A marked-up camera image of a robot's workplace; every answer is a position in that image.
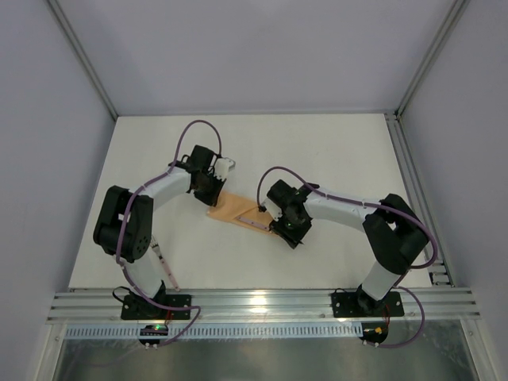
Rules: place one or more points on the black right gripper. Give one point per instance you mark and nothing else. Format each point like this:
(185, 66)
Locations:
(291, 234)

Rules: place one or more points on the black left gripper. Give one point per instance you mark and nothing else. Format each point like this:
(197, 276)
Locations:
(210, 192)

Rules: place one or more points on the pink-handled table knife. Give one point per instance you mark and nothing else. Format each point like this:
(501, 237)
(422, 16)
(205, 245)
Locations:
(255, 224)

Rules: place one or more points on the peach cloth napkin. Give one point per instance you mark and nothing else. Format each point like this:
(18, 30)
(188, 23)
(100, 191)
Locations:
(230, 206)

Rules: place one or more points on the pink-handled fork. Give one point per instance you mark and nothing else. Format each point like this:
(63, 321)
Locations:
(154, 245)

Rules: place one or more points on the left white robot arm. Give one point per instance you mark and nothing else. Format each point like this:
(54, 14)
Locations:
(124, 226)

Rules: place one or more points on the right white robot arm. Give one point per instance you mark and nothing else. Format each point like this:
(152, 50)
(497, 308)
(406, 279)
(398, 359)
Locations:
(398, 239)

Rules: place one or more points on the right controller board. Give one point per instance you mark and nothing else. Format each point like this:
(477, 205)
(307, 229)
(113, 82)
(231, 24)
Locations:
(373, 335)

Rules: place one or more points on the controller board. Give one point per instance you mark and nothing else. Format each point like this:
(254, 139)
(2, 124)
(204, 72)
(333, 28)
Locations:
(151, 336)
(373, 335)

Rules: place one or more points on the left controller board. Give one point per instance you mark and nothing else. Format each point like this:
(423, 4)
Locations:
(151, 336)

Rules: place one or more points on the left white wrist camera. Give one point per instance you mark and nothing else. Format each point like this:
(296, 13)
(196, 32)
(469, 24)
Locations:
(222, 167)

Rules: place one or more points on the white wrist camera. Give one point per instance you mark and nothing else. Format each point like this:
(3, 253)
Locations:
(222, 167)
(268, 206)

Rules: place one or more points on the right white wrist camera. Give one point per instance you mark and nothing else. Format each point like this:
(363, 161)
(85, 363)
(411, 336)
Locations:
(268, 206)

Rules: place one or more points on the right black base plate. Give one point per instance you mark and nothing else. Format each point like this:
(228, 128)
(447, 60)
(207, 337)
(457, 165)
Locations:
(356, 305)

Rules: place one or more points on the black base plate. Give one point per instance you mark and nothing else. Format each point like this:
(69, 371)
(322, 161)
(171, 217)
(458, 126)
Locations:
(136, 308)
(356, 305)

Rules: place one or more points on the right aluminium side rail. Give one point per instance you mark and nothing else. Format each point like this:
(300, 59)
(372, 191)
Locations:
(439, 271)

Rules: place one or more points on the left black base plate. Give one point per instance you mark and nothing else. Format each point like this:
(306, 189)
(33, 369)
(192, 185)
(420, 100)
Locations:
(136, 308)

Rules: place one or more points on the aluminium mounting rail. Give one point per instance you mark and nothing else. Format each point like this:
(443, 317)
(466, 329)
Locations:
(94, 306)

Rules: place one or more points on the slotted grey cable duct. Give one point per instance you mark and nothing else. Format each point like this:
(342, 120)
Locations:
(220, 331)

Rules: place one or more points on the left aluminium frame post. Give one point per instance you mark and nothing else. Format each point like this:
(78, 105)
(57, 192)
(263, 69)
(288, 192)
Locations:
(80, 54)

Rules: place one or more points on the aluminium frame post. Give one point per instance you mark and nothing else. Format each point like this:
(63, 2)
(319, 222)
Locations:
(442, 35)
(80, 54)

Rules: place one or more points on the right aluminium frame post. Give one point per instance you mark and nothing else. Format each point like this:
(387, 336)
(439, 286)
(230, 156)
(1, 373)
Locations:
(442, 35)

